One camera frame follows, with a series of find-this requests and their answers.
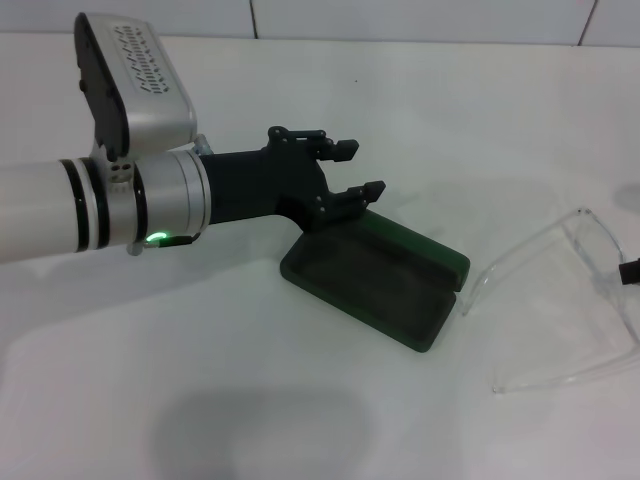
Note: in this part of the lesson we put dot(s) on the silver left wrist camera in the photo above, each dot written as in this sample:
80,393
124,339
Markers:
155,105

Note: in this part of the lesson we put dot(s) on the green glasses case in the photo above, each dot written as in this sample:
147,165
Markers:
380,280

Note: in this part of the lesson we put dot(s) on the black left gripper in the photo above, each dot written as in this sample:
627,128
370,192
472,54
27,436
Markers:
260,185

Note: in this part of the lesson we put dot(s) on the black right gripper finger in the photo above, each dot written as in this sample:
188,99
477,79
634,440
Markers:
631,271

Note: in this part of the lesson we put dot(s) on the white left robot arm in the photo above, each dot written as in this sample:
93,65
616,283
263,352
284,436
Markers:
35,210

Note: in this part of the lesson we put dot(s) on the clear white glasses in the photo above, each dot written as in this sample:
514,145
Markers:
595,270

